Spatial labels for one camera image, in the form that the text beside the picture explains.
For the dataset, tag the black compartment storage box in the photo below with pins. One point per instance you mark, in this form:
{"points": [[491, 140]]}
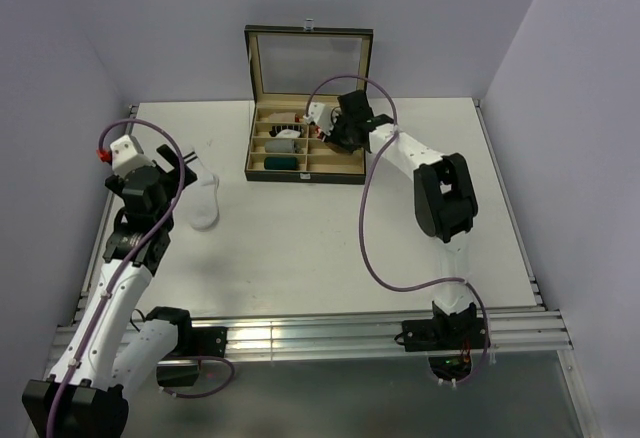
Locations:
{"points": [[292, 68]]}

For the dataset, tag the rolled teal sock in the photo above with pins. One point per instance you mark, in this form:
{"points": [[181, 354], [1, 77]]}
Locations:
{"points": [[281, 163]]}

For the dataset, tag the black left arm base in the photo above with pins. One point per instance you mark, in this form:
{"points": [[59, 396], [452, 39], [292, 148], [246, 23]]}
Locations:
{"points": [[176, 372]]}

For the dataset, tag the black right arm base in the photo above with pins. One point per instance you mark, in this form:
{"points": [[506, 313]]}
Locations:
{"points": [[458, 334]]}

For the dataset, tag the rolled grey sock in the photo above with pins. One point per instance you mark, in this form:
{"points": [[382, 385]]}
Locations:
{"points": [[283, 146]]}

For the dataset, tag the aluminium table frame rail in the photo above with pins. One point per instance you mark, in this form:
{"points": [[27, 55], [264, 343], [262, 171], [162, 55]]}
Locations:
{"points": [[358, 336]]}

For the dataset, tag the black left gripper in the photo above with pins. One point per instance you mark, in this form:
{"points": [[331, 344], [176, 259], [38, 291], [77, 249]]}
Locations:
{"points": [[179, 176]]}

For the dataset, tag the rolled black white sock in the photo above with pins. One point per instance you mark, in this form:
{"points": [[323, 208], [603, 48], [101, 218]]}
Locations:
{"points": [[287, 132]]}

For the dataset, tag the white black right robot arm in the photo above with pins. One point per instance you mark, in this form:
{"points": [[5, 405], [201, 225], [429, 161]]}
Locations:
{"points": [[445, 203]]}

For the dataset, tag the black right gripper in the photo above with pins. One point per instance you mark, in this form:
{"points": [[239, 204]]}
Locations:
{"points": [[331, 136]]}

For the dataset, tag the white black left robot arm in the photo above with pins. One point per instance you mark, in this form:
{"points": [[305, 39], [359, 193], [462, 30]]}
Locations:
{"points": [[86, 392]]}

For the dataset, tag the white sock black stripes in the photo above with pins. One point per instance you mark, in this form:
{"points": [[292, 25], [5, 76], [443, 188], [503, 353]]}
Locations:
{"points": [[201, 197]]}

